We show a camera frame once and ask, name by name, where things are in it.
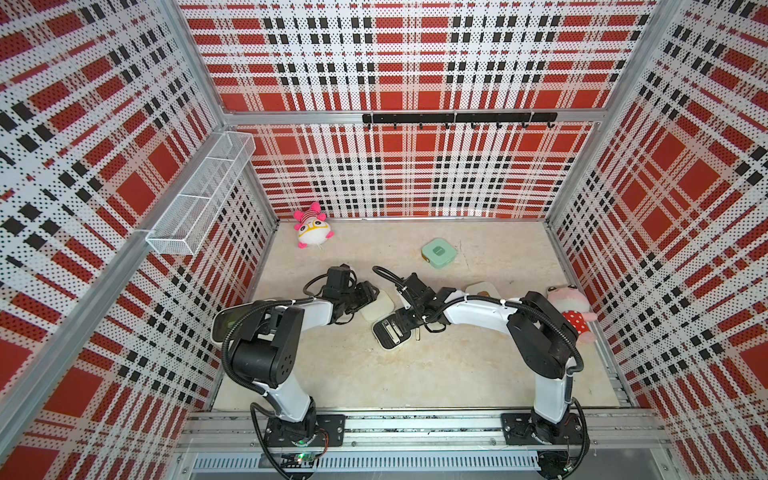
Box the cream manicure case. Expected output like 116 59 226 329
464 281 502 299
359 291 413 351

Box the mint green manicure case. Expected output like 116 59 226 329
421 238 458 269

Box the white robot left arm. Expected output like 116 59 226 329
211 264 379 447

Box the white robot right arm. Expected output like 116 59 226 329
372 266 584 445

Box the pink white owl plush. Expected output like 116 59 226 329
293 202 335 249

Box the white box green screen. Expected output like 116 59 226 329
211 299 274 348

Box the pink frog plush red dress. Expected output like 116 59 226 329
546 285 597 344

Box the white wire mesh shelf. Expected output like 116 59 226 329
146 131 255 256

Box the black wall hook rail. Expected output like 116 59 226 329
362 112 558 126

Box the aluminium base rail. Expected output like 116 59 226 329
179 409 673 475

